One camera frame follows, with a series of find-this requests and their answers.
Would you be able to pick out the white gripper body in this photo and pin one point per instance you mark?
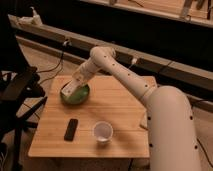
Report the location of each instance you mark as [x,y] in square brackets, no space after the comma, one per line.
[77,81]

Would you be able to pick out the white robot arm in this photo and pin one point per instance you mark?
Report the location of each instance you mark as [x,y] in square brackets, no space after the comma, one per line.
[172,136]

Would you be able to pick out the green ceramic bowl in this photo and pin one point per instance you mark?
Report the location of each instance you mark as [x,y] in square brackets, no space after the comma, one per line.
[74,95]

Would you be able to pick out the wooden table board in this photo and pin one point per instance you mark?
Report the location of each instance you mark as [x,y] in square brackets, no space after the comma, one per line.
[108,101]

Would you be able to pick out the black rectangular remote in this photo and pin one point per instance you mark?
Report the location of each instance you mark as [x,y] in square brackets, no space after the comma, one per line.
[71,129]

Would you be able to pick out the black chair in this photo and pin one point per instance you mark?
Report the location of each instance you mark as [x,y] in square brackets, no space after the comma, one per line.
[20,93]

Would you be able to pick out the long wooden rail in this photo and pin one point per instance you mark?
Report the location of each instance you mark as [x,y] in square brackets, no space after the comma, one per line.
[108,58]

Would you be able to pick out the white clamp on rail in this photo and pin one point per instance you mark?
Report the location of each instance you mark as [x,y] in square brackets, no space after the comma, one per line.
[35,19]

